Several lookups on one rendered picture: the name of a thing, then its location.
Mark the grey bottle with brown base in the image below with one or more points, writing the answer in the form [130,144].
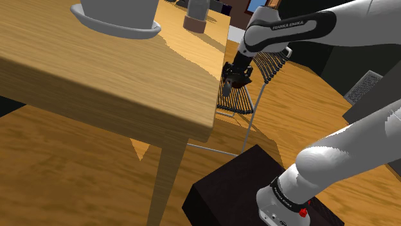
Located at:
[195,18]

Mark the grey mesh panel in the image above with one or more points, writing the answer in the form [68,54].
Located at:
[363,87]

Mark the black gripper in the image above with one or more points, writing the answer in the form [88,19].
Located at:
[239,70]

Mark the wooden table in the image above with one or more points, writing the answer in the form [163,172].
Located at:
[103,78]

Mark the white pot with saucer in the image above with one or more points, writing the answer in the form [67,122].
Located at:
[119,18]

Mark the wooden framed window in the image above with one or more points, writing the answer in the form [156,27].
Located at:
[255,4]

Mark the black robot stand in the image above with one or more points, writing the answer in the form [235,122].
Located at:
[231,187]

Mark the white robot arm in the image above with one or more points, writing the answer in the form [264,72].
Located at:
[351,26]

